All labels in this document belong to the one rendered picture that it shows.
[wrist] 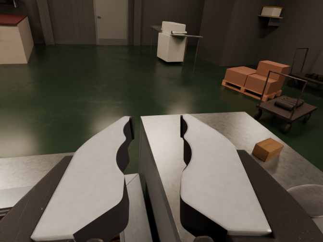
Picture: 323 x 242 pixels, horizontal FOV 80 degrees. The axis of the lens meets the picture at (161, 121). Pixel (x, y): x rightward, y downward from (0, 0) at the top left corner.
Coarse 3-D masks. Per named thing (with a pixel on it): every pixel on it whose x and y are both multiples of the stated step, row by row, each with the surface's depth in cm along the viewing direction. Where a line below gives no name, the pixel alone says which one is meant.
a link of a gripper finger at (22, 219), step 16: (64, 160) 9; (48, 176) 8; (32, 192) 7; (48, 192) 7; (16, 208) 7; (32, 208) 7; (0, 224) 6; (16, 224) 6; (32, 224) 6; (0, 240) 6; (16, 240) 6; (64, 240) 6
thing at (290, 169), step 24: (144, 120) 93; (168, 120) 95; (216, 120) 99; (240, 120) 101; (168, 144) 78; (240, 144) 82; (168, 168) 66; (264, 168) 71; (288, 168) 72; (312, 168) 73; (168, 192) 58; (192, 240) 46
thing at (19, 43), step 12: (0, 24) 438; (12, 24) 442; (24, 24) 549; (0, 36) 448; (12, 36) 457; (24, 36) 516; (0, 48) 458; (12, 48) 468; (24, 48) 486; (0, 60) 469; (12, 60) 479; (24, 60) 489
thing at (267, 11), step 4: (264, 8) 602; (268, 8) 591; (272, 8) 580; (276, 8) 579; (280, 8) 586; (264, 12) 604; (268, 12) 593; (272, 12) 582; (276, 12) 587; (280, 12) 593; (276, 16) 595
